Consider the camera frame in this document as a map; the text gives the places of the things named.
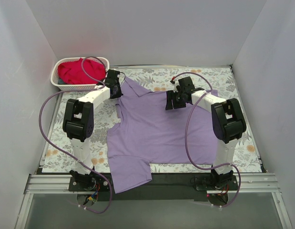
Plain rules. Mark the aluminium front frame rail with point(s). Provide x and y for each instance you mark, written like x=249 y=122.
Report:
x=63 y=183

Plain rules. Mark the floral patterned table mat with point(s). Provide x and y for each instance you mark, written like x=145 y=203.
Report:
x=246 y=156

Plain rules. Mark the purple t shirt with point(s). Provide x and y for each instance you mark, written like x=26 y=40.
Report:
x=149 y=134

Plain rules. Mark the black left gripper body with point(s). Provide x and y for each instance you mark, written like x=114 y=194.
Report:
x=116 y=91

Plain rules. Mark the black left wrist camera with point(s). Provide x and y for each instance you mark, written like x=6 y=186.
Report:
x=112 y=77

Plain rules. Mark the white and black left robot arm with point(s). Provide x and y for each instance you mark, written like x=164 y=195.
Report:
x=78 y=124

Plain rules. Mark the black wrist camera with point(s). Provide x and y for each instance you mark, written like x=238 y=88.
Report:
x=112 y=77
x=185 y=85

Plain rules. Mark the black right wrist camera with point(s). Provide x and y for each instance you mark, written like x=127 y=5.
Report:
x=185 y=85

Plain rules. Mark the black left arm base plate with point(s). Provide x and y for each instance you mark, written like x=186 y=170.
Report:
x=89 y=183

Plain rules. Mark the white plastic basket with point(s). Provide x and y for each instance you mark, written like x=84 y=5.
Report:
x=55 y=77

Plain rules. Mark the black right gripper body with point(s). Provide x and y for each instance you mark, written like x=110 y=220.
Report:
x=173 y=100

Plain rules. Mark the red t shirt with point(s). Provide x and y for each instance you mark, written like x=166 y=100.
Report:
x=72 y=73

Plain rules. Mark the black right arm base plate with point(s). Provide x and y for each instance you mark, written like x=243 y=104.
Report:
x=203 y=182

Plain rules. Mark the teal cloth in basket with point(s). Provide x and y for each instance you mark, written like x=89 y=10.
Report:
x=61 y=82

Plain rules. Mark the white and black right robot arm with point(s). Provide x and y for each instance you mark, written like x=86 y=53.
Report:
x=228 y=126

